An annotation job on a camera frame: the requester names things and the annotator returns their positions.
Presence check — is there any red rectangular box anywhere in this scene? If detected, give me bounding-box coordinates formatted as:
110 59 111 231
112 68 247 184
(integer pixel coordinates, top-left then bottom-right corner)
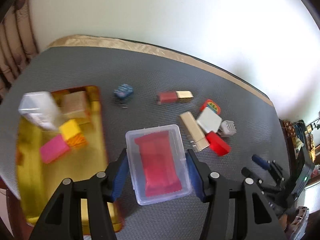
206 132 231 156

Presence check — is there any gold rectangular bar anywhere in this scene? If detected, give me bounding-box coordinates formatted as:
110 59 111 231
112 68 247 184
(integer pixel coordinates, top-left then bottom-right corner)
179 111 209 152

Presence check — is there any clear box with pink packet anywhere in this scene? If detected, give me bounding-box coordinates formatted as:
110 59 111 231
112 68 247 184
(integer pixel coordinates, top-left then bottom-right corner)
125 124 192 205

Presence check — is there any white wall charger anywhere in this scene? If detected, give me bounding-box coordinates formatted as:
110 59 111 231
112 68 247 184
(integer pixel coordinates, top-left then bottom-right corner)
196 107 222 134

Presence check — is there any yellow cube box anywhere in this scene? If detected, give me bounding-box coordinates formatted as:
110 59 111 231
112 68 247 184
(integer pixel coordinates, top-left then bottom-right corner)
59 119 87 148

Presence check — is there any pink rectangular block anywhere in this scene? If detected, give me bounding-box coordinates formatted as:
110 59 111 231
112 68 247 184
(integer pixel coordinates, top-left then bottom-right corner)
40 134 71 164

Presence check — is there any red gold toffee tin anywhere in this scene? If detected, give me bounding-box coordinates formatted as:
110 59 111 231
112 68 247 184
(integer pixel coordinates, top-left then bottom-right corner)
15 85 125 235

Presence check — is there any tan cardboard cube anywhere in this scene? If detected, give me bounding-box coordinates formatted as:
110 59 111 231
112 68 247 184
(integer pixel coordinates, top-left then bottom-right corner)
61 91 90 119

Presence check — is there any grey honeycomb table mat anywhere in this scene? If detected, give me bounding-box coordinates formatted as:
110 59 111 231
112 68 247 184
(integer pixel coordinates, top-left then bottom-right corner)
1 47 288 239

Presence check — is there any pink lip gloss gold cap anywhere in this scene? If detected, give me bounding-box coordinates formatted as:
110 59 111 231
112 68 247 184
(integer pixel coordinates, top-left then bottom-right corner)
157 90 194 105

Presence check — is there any clear box with label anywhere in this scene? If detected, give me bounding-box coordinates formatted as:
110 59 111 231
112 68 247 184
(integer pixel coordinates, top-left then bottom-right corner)
18 92 63 131

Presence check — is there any beige patterned curtain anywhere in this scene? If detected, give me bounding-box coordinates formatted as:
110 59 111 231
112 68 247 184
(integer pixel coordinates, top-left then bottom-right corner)
1 0 39 99

